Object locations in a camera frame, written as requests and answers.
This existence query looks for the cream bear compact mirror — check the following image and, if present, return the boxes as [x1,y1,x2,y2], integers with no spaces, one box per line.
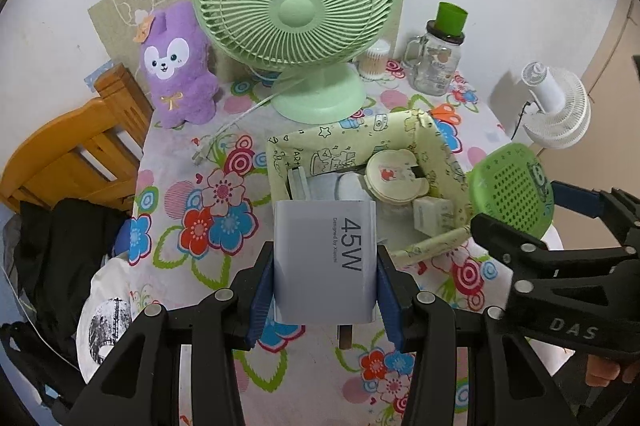
[364,149,431,205]

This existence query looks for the yellow patterned storage box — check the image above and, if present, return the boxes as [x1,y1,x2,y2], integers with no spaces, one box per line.
[266,110,473,268]

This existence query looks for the white standing fan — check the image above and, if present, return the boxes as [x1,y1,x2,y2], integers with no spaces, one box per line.
[511,61,591,150]

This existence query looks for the purple plush bunny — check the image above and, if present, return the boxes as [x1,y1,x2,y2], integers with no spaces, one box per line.
[134,0,219,128]

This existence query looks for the white 45W charger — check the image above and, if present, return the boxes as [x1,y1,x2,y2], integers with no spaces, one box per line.
[273,200,378,350]

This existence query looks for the green desk fan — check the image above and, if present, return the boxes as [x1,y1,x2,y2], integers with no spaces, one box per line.
[193,0,399,125]

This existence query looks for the orange handled scissors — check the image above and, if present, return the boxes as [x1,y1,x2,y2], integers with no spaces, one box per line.
[430,103,462,126]

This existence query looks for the floral tablecloth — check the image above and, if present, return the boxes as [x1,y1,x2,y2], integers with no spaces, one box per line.
[121,61,509,425]

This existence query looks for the glass mason jar mug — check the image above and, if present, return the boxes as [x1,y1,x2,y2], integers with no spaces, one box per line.
[402,32,464,97]

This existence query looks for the wooden chair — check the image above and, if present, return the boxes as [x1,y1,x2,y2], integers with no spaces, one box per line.
[1,64,153,212]

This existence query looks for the white small adapter cube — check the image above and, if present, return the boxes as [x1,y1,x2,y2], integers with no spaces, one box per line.
[412,196,456,236]

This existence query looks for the person's hand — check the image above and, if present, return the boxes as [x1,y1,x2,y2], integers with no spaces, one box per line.
[585,354,640,388]

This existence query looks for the black clothing on chair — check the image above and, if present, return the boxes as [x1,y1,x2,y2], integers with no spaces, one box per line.
[1,198,129,411]

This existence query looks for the white fan power cord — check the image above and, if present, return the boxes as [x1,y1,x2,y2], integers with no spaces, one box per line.
[191,77,302,166]

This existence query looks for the white printed tote bag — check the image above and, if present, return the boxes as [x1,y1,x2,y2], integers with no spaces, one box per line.
[76,254,132,383]

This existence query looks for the green cup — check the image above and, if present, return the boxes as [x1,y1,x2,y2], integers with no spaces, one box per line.
[434,1,469,37]

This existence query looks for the cotton swab container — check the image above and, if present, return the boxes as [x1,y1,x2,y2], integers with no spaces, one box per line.
[357,39,390,79]

